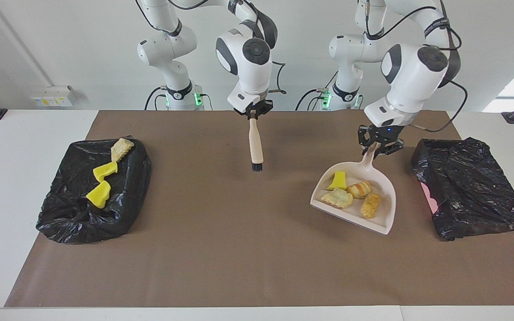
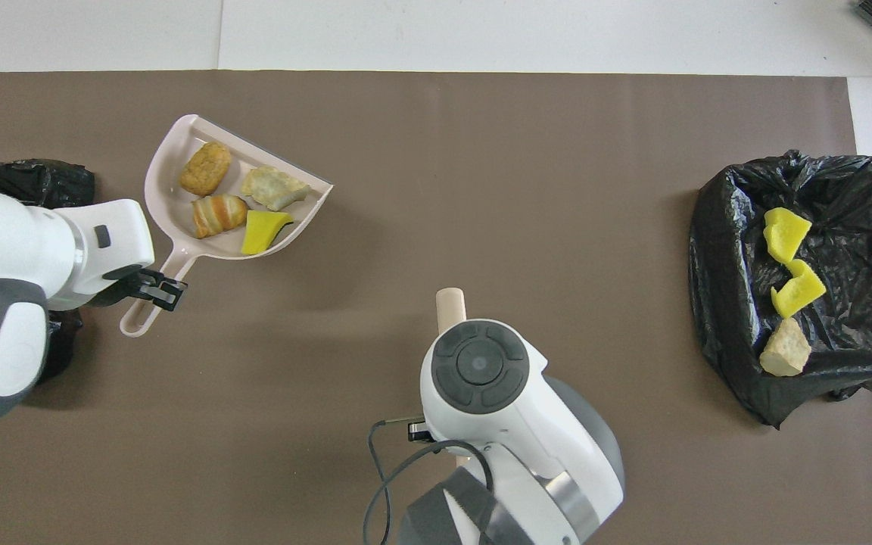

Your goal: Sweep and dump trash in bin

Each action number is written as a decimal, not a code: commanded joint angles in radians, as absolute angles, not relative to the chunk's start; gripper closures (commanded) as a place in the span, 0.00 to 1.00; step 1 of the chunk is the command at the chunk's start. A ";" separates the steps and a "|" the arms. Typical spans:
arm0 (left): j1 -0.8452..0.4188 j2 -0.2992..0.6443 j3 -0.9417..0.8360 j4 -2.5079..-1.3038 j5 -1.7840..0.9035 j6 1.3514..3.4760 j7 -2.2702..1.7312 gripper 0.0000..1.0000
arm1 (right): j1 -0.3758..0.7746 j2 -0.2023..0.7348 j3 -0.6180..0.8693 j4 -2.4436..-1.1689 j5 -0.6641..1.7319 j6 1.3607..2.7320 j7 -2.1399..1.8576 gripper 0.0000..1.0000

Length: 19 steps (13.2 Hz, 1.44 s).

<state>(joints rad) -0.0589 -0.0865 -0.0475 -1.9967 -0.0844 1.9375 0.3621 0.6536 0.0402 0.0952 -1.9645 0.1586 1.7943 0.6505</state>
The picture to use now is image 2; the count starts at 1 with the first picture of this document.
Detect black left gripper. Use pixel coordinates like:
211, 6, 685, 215
91, 263, 189, 313

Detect notched yellow sponge piece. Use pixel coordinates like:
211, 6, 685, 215
771, 260, 827, 319

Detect striped croissant toy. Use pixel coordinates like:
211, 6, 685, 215
192, 194, 249, 239

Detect large yellow sponge piece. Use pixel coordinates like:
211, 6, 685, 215
763, 207, 813, 265

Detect black bag lined bin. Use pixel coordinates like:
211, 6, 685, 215
690, 150, 872, 428

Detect brown fried nugget toy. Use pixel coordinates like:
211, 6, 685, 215
180, 142, 232, 197

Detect pink plastic dustpan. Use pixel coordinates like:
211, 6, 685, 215
120, 114, 334, 338

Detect beige bread chunk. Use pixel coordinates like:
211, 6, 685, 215
759, 317, 812, 378

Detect black trash bag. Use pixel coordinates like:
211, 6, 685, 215
0, 159, 96, 384

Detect pink hand brush black bristles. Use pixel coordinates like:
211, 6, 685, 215
436, 288, 468, 334

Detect small yellow sponge piece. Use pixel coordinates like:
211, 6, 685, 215
241, 210, 295, 256

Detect beige dumpling toy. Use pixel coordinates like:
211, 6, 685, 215
241, 165, 310, 212

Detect brown table mat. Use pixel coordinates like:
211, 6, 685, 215
0, 71, 872, 545

